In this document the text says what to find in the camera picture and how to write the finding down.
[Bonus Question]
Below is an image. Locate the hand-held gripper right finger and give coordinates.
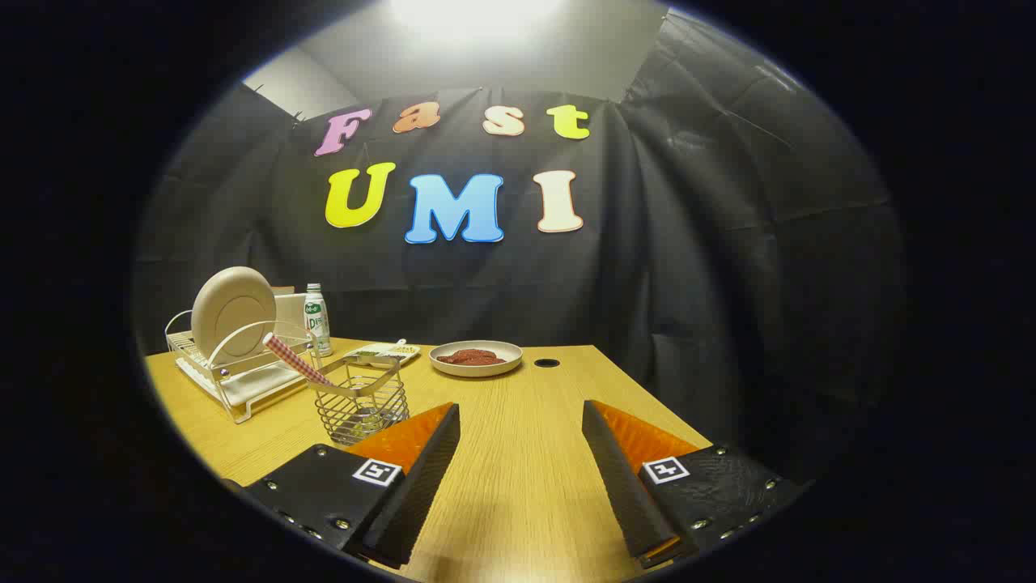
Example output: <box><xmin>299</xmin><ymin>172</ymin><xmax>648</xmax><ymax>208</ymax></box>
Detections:
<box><xmin>581</xmin><ymin>399</ymin><xmax>810</xmax><ymax>568</ymax></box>

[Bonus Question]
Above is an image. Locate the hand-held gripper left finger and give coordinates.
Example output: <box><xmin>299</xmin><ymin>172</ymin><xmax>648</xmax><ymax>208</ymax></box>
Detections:
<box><xmin>223</xmin><ymin>402</ymin><xmax>461</xmax><ymax>570</ymax></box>

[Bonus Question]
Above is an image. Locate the metal wire basket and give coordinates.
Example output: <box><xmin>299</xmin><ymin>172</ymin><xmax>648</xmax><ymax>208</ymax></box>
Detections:
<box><xmin>308</xmin><ymin>354</ymin><xmax>410</xmax><ymax>447</ymax></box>

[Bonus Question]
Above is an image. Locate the spoon with red checked handle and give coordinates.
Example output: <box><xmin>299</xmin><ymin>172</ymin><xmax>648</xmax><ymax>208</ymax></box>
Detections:
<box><xmin>263</xmin><ymin>333</ymin><xmax>337</xmax><ymax>389</ymax></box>

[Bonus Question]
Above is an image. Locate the white wire dish rack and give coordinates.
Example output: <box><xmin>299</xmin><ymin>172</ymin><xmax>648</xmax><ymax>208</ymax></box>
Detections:
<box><xmin>164</xmin><ymin>310</ymin><xmax>325</xmax><ymax>424</ymax></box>

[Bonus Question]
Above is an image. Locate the beige round plate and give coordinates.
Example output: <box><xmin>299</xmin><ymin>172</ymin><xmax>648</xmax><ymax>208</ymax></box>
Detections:
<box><xmin>191</xmin><ymin>266</ymin><xmax>278</xmax><ymax>365</ymax></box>

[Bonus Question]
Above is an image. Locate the beige plate with meat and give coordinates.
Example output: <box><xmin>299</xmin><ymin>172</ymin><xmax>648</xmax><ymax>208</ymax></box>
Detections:
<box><xmin>429</xmin><ymin>340</ymin><xmax>524</xmax><ymax>378</ymax></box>

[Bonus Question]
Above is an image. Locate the white divided snack tray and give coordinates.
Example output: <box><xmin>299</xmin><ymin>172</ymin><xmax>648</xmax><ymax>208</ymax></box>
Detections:
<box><xmin>344</xmin><ymin>340</ymin><xmax>422</xmax><ymax>370</ymax></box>

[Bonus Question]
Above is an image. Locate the white drink bottle green label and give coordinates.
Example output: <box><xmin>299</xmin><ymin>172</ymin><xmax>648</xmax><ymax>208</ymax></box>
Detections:
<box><xmin>304</xmin><ymin>283</ymin><xmax>333</xmax><ymax>357</ymax></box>

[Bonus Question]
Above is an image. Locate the black backdrop cloth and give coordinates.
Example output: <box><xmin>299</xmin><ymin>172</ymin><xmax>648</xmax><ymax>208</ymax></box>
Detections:
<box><xmin>134</xmin><ymin>8</ymin><xmax>903</xmax><ymax>487</ymax></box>

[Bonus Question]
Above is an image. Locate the white toaster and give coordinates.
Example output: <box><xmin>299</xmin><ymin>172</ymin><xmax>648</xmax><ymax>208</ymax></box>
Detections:
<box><xmin>274</xmin><ymin>286</ymin><xmax>309</xmax><ymax>334</ymax></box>

